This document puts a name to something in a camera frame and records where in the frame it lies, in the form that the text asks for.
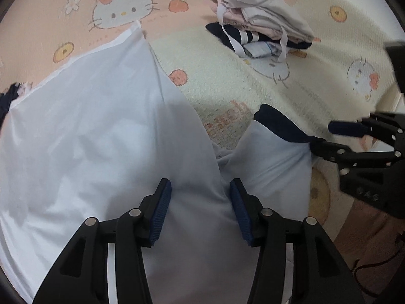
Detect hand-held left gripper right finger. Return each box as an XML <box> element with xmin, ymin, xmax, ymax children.
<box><xmin>230</xmin><ymin>178</ymin><xmax>364</xmax><ymax>304</ymax></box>

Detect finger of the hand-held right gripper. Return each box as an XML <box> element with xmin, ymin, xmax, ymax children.
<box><xmin>328</xmin><ymin>112</ymin><xmax>398</xmax><ymax>144</ymax></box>
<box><xmin>308</xmin><ymin>135</ymin><xmax>397</xmax><ymax>174</ymax></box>

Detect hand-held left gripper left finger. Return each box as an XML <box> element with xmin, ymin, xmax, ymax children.
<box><xmin>33</xmin><ymin>178</ymin><xmax>172</xmax><ymax>304</ymax></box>

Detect white shirt with navy trim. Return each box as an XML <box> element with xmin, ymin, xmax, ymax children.
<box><xmin>0</xmin><ymin>21</ymin><xmax>313</xmax><ymax>304</ymax></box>

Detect pink and cream printed blanket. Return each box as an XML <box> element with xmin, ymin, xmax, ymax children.
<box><xmin>0</xmin><ymin>0</ymin><xmax>405</xmax><ymax>262</ymax></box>

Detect pale blue folded garment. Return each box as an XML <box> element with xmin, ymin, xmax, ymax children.
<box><xmin>243</xmin><ymin>41</ymin><xmax>286</xmax><ymax>59</ymax></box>

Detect white folded garment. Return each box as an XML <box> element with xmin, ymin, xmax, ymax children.
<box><xmin>202</xmin><ymin>0</ymin><xmax>315</xmax><ymax>44</ymax></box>

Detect navy striped folded garment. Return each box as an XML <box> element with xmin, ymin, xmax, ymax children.
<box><xmin>205</xmin><ymin>22</ymin><xmax>313</xmax><ymax>52</ymax></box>

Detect pink folded garment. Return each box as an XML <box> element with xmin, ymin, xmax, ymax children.
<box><xmin>211</xmin><ymin>2</ymin><xmax>285</xmax><ymax>39</ymax></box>

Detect navy shorts with white stripes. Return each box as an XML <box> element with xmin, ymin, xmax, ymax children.
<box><xmin>0</xmin><ymin>82</ymin><xmax>32</xmax><ymax>125</ymax></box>

